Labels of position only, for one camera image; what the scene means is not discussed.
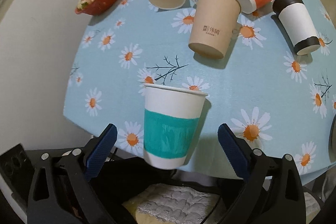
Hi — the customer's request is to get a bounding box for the teal and white paper cup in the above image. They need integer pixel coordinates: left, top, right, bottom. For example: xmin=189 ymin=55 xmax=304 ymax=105
xmin=143 ymin=84 xmax=207 ymax=169

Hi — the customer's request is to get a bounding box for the black and white paper cup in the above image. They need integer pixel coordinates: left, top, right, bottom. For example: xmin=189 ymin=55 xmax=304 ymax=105
xmin=272 ymin=0 xmax=320 ymax=56

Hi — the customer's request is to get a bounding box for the brown kraft paper cup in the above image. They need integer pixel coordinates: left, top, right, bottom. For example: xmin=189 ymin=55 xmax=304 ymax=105
xmin=189 ymin=0 xmax=241 ymax=59

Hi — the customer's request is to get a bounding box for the beige ceramic mug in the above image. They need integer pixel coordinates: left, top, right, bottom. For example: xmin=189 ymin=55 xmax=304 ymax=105
xmin=328 ymin=115 xmax=336 ymax=162

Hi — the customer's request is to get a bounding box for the grey patterned seat cushion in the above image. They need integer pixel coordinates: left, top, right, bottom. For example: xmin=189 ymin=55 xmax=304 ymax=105
xmin=123 ymin=184 xmax=226 ymax=223

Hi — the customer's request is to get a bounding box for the blue daisy tablecloth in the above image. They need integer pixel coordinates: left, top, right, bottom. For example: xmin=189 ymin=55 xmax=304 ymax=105
xmin=63 ymin=0 xmax=335 ymax=182

